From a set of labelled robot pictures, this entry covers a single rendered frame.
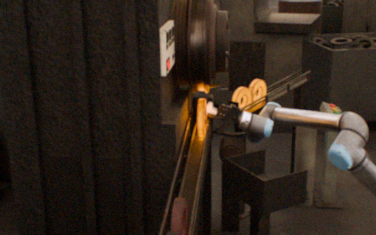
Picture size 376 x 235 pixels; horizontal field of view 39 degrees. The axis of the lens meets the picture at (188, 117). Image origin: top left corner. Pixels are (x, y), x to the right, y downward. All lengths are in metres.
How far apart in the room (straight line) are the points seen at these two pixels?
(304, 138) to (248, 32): 2.14
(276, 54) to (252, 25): 0.36
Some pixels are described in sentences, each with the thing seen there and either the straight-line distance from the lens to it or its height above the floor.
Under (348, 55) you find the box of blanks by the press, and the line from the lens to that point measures 4.57.
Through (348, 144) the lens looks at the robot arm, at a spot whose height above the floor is 0.72.
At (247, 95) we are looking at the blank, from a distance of 3.05.
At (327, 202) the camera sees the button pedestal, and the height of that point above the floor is 0.02.
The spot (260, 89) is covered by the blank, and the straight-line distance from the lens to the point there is 3.17.
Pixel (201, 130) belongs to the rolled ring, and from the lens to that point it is 2.50.
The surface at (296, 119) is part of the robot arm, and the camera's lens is 2.68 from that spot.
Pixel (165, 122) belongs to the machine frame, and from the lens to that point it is 2.11.
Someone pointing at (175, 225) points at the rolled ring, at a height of 0.71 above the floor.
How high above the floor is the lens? 1.51
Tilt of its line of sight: 17 degrees down
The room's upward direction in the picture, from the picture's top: 1 degrees counter-clockwise
